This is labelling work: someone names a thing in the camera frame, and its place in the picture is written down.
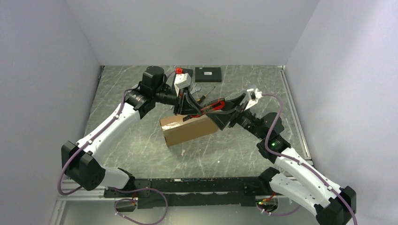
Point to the black box with label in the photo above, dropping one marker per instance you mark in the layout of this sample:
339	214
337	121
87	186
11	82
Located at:
208	74

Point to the aluminium frame rail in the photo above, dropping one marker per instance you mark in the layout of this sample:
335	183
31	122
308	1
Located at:
293	111

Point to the red black utility knife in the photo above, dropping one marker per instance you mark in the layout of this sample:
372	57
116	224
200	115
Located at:
209	107

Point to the yellow black screwdriver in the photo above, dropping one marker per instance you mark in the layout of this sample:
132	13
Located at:
203	97

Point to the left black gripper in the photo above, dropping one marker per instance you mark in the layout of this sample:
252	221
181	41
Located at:
189	106

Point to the silver open-end wrench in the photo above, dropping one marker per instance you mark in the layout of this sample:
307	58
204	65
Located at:
195	88

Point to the black foam block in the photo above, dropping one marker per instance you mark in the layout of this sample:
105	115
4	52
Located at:
183	71

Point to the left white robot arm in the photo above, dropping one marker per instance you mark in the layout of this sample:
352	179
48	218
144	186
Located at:
81	167

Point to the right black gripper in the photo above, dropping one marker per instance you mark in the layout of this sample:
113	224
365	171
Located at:
222	119

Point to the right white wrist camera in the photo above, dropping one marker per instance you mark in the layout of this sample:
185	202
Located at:
254	95

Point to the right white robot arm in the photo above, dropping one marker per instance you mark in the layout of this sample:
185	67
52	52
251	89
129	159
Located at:
290	175

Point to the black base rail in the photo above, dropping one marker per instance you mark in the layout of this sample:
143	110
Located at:
150	193

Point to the brown cardboard express box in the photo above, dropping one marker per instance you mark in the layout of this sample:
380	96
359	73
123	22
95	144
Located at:
177	131

